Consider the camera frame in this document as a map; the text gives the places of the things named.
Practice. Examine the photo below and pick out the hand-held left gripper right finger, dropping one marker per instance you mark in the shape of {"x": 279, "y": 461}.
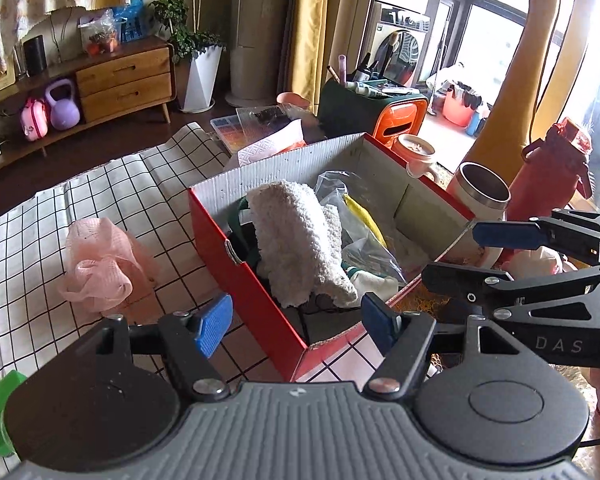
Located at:
{"x": 377, "y": 325}

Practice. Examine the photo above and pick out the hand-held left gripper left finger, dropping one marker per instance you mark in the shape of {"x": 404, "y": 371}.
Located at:
{"x": 212, "y": 325}

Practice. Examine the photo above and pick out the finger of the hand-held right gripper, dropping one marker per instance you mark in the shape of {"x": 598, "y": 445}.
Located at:
{"x": 460, "y": 277}
{"x": 505, "y": 235}

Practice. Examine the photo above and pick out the small white cloth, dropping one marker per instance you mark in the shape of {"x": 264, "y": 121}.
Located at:
{"x": 375, "y": 285}

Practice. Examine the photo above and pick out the red cardboard box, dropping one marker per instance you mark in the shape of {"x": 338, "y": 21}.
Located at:
{"x": 250, "y": 285}

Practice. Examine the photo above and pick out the clear plastic bag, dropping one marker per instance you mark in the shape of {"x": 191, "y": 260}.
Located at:
{"x": 365, "y": 255}

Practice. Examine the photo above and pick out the yellow soft item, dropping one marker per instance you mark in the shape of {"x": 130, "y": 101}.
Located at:
{"x": 362, "y": 215}

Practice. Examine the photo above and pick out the white knitted towel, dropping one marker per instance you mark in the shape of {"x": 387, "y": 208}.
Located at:
{"x": 290, "y": 240}

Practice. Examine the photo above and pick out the dark green cloth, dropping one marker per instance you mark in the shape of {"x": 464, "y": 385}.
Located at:
{"x": 242, "y": 210}

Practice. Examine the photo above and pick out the pale pink soft cloth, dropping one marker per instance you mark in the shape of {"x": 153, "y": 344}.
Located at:
{"x": 535, "y": 262}

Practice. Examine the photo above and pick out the stainless steel tumbler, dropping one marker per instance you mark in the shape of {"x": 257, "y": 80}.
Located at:
{"x": 480, "y": 200}

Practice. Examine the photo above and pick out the red water bottle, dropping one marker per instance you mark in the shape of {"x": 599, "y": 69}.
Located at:
{"x": 545, "y": 180}

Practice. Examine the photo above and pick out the pink mesh cloth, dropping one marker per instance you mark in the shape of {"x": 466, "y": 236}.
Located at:
{"x": 105, "y": 265}

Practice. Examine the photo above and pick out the red plastic basin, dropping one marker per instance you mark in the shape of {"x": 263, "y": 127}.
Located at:
{"x": 457, "y": 110}

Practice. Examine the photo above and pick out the orange plastic stool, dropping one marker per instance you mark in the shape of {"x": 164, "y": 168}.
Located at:
{"x": 402, "y": 122}

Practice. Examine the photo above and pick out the yellow giraffe toy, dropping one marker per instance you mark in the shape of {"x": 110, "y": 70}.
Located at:
{"x": 510, "y": 75}

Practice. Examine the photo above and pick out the white checkered tablecloth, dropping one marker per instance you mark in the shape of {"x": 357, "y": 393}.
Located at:
{"x": 30, "y": 285}

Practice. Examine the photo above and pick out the crumpled white paper towel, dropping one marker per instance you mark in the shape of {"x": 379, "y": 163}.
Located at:
{"x": 270, "y": 145}

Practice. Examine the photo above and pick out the clear plastic compartment box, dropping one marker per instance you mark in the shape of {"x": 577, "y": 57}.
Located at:
{"x": 230, "y": 132}

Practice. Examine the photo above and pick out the orange plastic item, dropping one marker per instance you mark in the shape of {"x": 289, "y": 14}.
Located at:
{"x": 300, "y": 144}

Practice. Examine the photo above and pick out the dark green storage organizer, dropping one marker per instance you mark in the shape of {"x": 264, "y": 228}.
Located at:
{"x": 350, "y": 110}

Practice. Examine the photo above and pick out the dark glass bottle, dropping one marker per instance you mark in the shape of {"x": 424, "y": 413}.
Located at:
{"x": 366, "y": 71}

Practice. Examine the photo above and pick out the white washing machine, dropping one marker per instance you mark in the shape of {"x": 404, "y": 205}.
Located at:
{"x": 400, "y": 45}

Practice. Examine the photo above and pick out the purple tube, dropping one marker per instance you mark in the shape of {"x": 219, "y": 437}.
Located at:
{"x": 341, "y": 67}

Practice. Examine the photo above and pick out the pink bowl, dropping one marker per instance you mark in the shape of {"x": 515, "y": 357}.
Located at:
{"x": 290, "y": 100}

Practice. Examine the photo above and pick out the white plant pot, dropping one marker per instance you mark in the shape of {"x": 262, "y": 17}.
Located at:
{"x": 202, "y": 80}

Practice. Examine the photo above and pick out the wooden drawer cabinet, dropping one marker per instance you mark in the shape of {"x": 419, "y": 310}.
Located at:
{"x": 125, "y": 85}

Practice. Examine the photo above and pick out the purple kettlebell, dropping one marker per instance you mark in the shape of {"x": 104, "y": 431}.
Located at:
{"x": 62, "y": 112}

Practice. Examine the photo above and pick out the pink kettlebell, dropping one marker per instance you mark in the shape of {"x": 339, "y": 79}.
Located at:
{"x": 35, "y": 122}

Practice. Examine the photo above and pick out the yellow curtain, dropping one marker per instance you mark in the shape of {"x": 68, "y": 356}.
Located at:
{"x": 320, "y": 30}

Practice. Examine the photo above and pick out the white tower air conditioner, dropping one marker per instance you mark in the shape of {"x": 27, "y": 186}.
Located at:
{"x": 260, "y": 35}

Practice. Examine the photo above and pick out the clear bag with orange items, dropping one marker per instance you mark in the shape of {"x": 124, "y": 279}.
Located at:
{"x": 100, "y": 35}

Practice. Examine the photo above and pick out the green leafy plant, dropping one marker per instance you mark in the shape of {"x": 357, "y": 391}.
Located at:
{"x": 172, "y": 10}

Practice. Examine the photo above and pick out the black cylinder speaker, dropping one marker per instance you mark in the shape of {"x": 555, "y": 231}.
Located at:
{"x": 35, "y": 55}

